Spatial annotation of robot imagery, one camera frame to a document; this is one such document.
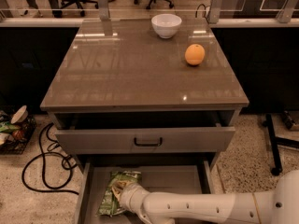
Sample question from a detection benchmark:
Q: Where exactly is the black cable behind counter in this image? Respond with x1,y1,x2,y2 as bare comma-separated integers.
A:
194,3,210,19

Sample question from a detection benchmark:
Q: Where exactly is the metal post far right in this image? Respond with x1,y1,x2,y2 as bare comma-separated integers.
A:
276,0,299,23

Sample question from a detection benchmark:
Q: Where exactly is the white ceramic bowl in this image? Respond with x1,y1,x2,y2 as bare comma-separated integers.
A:
151,14,182,38

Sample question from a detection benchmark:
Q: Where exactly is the grey middle drawer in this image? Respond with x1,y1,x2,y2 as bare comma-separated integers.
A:
74,161,214,224

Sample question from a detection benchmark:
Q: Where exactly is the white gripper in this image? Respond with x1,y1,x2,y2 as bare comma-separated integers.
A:
111,181,150,217

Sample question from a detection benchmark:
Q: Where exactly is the grey cabinet with counter top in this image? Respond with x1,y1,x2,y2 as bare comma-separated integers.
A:
41,20,249,167

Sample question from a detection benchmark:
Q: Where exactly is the grey upper drawer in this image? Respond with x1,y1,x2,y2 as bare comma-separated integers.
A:
56,121,235,154

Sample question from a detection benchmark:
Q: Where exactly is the black stand leg with caster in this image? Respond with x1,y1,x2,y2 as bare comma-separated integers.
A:
262,114,299,176

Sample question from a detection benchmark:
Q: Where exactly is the metal post left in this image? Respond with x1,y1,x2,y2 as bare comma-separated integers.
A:
97,0,110,21

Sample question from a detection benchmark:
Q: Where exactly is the grey drawer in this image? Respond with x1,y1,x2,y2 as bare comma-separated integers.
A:
56,121,235,154
74,161,214,224

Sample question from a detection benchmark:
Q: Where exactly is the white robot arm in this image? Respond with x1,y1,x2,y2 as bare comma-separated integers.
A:
112,170,299,224

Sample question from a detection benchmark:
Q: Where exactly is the orange fruit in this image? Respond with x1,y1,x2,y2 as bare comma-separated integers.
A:
185,44,206,66

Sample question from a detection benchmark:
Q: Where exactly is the green snack bag in basket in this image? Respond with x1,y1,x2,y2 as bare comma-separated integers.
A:
0,121,21,133

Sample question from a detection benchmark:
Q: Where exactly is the metal post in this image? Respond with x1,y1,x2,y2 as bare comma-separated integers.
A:
207,0,223,24
276,0,299,23
97,0,110,21

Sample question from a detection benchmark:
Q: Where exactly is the green jalapeno chip bag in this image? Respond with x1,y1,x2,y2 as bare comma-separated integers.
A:
97,171,142,217

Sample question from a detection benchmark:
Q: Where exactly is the black wire basket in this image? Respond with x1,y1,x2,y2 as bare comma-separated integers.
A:
0,115,36,155

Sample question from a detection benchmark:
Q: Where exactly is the white bowl in basket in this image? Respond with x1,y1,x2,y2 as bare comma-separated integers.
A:
11,105,28,124

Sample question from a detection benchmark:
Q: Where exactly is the black drawer handle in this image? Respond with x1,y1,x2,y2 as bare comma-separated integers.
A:
134,137,164,147

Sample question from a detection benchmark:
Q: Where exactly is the black floor cable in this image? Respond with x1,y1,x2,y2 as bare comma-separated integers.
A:
21,122,80,196

